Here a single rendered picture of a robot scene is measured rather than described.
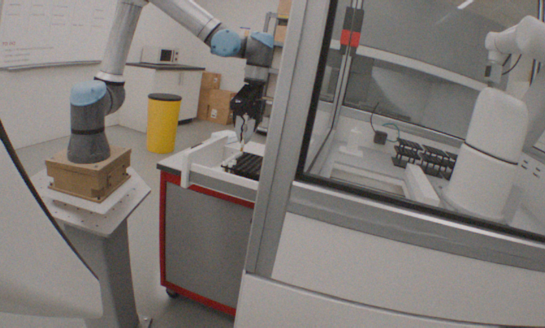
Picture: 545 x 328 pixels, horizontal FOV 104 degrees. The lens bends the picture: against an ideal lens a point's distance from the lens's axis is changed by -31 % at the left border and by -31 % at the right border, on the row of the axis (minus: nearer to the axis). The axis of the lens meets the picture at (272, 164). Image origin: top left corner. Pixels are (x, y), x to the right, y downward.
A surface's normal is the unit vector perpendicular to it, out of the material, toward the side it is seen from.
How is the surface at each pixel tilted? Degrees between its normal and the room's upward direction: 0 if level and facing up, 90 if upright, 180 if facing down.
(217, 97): 90
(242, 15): 90
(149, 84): 90
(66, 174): 90
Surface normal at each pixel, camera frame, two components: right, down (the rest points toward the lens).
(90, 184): -0.03, 0.32
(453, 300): -0.27, 0.27
